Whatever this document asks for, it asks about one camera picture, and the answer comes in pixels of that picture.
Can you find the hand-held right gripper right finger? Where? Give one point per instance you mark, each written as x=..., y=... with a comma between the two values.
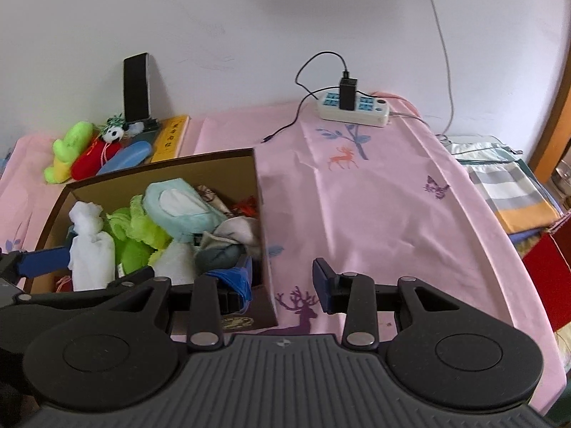
x=323, y=290

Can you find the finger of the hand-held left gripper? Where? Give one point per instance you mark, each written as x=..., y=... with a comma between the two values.
x=44, y=261
x=134, y=283

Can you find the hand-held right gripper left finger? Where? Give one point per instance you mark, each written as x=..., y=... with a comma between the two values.
x=236, y=283

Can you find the grey brown sock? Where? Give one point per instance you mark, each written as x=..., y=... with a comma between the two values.
x=218, y=256

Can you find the white fluffy towel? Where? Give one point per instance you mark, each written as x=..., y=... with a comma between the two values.
x=176, y=263

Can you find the white fuzzy cloth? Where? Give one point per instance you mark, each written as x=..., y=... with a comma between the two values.
x=236, y=229

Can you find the lime green fuzzy cloth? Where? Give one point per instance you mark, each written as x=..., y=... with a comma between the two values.
x=142, y=227

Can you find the mint green fuzzy sock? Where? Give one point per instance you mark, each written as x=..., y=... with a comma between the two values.
x=156, y=200

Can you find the brown cardboard box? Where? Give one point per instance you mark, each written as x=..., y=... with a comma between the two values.
x=165, y=171

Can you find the white plush toy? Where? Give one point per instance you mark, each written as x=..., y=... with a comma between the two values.
x=91, y=254

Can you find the pink printed bed sheet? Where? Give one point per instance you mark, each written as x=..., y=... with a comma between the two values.
x=379, y=232

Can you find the red plush toy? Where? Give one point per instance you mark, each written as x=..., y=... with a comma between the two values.
x=89, y=162

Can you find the green and yellow plush toy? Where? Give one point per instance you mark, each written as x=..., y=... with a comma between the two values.
x=71, y=142

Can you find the blue oval case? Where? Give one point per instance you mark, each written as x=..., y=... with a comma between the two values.
x=129, y=156

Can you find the small panda toy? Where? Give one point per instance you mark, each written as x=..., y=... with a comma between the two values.
x=113, y=133

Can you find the yellow book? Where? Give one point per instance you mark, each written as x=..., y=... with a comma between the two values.
x=171, y=136

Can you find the dark phone stand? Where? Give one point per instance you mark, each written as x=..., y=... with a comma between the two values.
x=149, y=125

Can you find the white power strip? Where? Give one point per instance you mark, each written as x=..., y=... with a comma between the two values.
x=357, y=113

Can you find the black phone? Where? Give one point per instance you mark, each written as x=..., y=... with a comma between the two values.
x=137, y=87

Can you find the black charger adapter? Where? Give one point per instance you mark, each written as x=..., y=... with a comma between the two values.
x=348, y=91

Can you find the purple folded cloth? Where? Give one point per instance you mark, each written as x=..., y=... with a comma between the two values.
x=524, y=240

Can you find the striped folded cloth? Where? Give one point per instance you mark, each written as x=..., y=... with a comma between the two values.
x=513, y=196

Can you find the light green folded cloth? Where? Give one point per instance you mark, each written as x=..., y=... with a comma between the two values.
x=481, y=149

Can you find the red box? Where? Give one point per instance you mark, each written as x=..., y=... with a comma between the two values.
x=551, y=276

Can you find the metal bowl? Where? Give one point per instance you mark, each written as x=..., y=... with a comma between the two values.
x=563, y=178

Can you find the wooden door frame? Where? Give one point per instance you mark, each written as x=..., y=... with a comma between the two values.
x=553, y=142

